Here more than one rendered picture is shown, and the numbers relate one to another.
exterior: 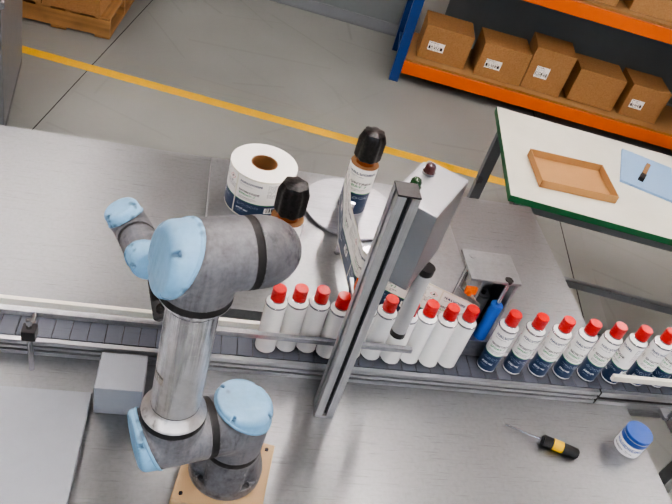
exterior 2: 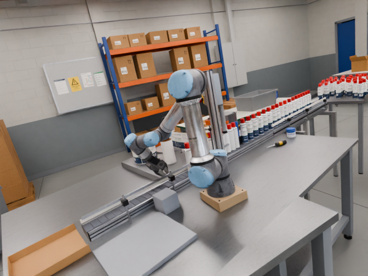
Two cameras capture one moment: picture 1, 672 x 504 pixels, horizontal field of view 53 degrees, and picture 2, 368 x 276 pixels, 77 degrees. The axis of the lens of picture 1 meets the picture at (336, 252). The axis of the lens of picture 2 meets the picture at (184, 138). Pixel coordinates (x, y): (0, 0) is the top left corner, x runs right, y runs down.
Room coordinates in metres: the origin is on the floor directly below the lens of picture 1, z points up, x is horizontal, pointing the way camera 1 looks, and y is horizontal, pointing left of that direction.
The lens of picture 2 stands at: (-0.23, 0.59, 1.50)
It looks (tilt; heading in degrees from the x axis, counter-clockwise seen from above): 15 degrees down; 340
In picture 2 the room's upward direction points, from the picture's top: 12 degrees counter-clockwise
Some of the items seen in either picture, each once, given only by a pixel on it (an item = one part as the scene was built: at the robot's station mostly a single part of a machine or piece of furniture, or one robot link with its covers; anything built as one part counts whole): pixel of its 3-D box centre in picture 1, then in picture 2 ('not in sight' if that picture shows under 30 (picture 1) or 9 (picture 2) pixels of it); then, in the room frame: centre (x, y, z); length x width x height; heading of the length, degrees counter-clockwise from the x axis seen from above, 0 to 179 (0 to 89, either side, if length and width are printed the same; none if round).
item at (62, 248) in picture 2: not in sight; (48, 254); (0.88, 0.95, 0.85); 0.30 x 0.26 x 0.04; 107
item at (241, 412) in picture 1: (236, 419); (216, 162); (0.78, 0.08, 1.04); 0.13 x 0.12 x 0.14; 126
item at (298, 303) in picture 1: (293, 317); not in sight; (1.15, 0.05, 0.98); 0.05 x 0.05 x 0.20
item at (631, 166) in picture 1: (646, 174); not in sight; (2.87, -1.22, 0.81); 0.32 x 0.24 x 0.01; 171
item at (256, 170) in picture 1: (260, 182); (144, 151); (1.68, 0.28, 0.95); 0.20 x 0.20 x 0.14
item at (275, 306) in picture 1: (272, 318); (189, 157); (1.13, 0.09, 0.98); 0.05 x 0.05 x 0.20
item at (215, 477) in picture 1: (229, 453); (219, 182); (0.78, 0.08, 0.92); 0.15 x 0.15 x 0.10
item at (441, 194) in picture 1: (415, 223); (210, 90); (1.11, -0.13, 1.38); 0.17 x 0.10 x 0.19; 162
